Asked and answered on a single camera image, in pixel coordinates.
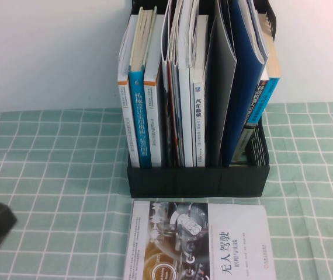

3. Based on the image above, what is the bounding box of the dark grey cover magazine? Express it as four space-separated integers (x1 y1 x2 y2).
203 0 238 169

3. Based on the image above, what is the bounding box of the thick white magazine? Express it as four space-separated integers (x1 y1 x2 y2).
175 0 199 167

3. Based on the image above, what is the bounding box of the white autonomous driving book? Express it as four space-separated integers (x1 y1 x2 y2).
123 200 277 280

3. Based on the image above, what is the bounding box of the dark magazine white curved cover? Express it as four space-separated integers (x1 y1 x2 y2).
161 0 176 167

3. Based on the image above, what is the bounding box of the cyan spine book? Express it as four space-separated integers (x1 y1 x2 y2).
248 13 281 129

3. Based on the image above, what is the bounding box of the black plastic book holder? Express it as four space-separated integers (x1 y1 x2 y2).
127 0 279 200

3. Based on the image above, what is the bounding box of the blue spine mechanical design book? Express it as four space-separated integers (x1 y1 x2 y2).
128 6 158 169

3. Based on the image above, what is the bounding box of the thin magazine bluish spine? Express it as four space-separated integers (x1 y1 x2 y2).
169 0 186 167

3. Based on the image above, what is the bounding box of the blue cover magazine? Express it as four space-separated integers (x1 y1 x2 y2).
221 0 269 167

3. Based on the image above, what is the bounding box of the dark blue mobile robot book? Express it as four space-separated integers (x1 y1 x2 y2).
230 72 269 164

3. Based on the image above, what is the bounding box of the green checkered tablecloth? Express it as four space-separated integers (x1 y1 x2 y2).
0 101 333 280

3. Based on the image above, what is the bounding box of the white automotive suspension book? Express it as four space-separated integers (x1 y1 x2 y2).
192 14 210 167

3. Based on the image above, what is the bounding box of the white book orange band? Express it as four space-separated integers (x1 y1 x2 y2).
143 14 166 167
117 14 141 169

